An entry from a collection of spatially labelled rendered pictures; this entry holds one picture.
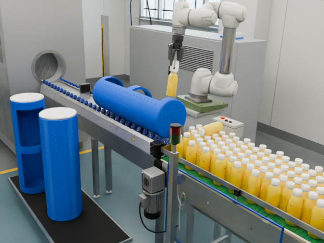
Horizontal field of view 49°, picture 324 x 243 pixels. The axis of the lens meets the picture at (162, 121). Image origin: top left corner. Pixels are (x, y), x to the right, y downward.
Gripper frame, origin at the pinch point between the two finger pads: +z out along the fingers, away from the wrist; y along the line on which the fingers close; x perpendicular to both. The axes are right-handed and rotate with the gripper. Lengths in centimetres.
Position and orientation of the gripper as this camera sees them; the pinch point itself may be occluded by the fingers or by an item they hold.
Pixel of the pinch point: (174, 66)
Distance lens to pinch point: 239.8
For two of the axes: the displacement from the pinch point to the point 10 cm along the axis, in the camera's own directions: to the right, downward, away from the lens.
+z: -1.1, 9.7, 2.1
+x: 6.2, 2.3, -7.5
